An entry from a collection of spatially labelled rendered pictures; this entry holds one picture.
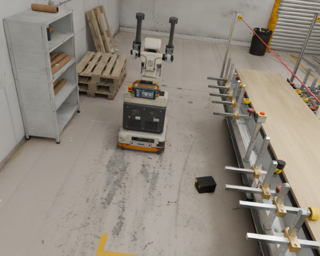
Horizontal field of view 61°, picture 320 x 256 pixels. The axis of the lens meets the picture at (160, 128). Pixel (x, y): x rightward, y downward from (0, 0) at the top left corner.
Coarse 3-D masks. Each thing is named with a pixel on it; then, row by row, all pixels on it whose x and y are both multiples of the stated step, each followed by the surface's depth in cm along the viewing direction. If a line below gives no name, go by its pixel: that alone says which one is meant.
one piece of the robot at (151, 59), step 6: (138, 54) 348; (144, 54) 340; (150, 54) 340; (156, 54) 339; (162, 54) 341; (144, 60) 343; (150, 60) 343; (156, 60) 342; (144, 66) 347; (150, 66) 346; (156, 66) 352; (150, 72) 356; (144, 78) 361; (150, 78) 361; (156, 78) 360
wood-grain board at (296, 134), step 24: (240, 72) 412; (264, 72) 423; (264, 96) 346; (288, 96) 354; (288, 120) 297; (312, 120) 303; (288, 144) 257; (312, 144) 261; (288, 168) 226; (312, 168) 229; (312, 192) 204
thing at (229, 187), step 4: (228, 188) 206; (232, 188) 206; (236, 188) 206; (240, 188) 206; (244, 188) 206; (248, 188) 207; (252, 188) 207; (256, 188) 207; (260, 188) 208; (244, 192) 207; (248, 192) 207; (252, 192) 206; (256, 192) 206; (260, 192) 206; (272, 192) 206; (276, 192) 206; (276, 196) 207
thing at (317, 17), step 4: (316, 16) 377; (312, 20) 382; (316, 20) 377; (312, 24) 382; (312, 28) 385; (308, 32) 390; (308, 36) 390; (308, 40) 393; (304, 44) 397; (304, 48) 400; (300, 52) 406; (300, 56) 406; (300, 60) 409; (296, 64) 415; (296, 68) 416; (296, 72) 419; (292, 76) 423; (292, 80) 427
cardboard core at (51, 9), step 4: (32, 4) 327; (36, 4) 327; (40, 4) 328; (32, 8) 328; (36, 8) 327; (40, 8) 327; (44, 8) 327; (48, 8) 326; (52, 8) 326; (56, 8) 332; (52, 12) 330; (56, 12) 329
